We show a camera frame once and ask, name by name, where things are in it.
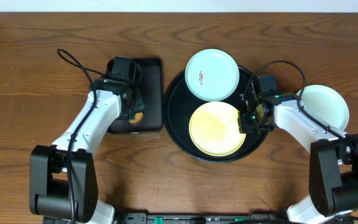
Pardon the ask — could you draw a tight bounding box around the light blue plate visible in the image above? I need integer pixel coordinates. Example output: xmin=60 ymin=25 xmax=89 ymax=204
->
xmin=185 ymin=49 xmax=240 ymax=101
xmin=301 ymin=85 xmax=349 ymax=130

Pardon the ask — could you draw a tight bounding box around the round black tray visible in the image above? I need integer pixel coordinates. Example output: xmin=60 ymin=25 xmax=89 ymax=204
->
xmin=163 ymin=71 xmax=268 ymax=163

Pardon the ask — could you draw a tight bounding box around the yellow plate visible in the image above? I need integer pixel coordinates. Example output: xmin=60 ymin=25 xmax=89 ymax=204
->
xmin=188 ymin=101 xmax=247 ymax=157

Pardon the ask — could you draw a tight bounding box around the black rectangular tray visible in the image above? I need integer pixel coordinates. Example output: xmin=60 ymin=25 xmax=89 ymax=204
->
xmin=96 ymin=58 xmax=163 ymax=134

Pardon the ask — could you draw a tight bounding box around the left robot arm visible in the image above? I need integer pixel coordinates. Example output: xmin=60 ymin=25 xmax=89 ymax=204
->
xmin=29 ymin=57 xmax=143 ymax=223

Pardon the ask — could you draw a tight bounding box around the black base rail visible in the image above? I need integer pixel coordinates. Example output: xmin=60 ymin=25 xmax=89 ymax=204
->
xmin=42 ymin=211 xmax=288 ymax=224

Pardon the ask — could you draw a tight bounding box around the green and orange sponge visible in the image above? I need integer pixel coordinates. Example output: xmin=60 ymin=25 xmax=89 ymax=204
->
xmin=129 ymin=112 xmax=144 ymax=124

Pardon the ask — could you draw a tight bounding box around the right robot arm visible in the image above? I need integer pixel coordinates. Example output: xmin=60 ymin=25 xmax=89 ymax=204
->
xmin=239 ymin=80 xmax=358 ymax=223

